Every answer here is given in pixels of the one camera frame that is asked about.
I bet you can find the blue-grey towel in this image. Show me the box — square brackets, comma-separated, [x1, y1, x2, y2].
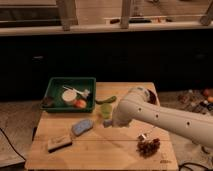
[103, 119, 113, 128]

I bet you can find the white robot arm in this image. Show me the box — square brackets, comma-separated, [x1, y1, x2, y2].
[112, 86, 213, 148]

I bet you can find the green plastic cup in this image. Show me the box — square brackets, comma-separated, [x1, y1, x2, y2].
[100, 103, 112, 119]

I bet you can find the green pea pod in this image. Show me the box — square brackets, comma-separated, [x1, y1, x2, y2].
[95, 96, 117, 105]

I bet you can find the white dish brush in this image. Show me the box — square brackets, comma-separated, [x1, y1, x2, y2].
[63, 85, 91, 99]

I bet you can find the orange fruit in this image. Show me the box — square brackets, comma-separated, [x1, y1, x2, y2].
[74, 99, 87, 109]

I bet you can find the white round container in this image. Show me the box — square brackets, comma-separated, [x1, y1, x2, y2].
[62, 90, 77, 103]

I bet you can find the dark red bowl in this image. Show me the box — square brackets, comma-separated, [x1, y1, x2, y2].
[148, 89, 157, 105]

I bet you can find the blue sponge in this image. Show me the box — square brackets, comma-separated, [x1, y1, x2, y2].
[72, 119, 93, 136]

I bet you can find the green plastic tray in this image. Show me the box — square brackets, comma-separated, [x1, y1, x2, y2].
[41, 77, 96, 113]

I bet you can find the metal spoon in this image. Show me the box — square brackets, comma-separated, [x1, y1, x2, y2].
[138, 126, 155, 141]

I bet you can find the dark round object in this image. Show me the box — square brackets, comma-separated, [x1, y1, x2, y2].
[41, 96, 54, 107]

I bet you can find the brown pine cone cluster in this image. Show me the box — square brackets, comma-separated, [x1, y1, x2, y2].
[137, 138, 160, 158]

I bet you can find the wooden scrub brush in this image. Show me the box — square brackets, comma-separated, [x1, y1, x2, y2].
[47, 134, 72, 153]

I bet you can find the spice jar rack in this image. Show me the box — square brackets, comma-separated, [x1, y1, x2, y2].
[178, 88, 213, 115]

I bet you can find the black cable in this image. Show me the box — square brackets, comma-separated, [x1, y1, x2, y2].
[0, 127, 27, 163]

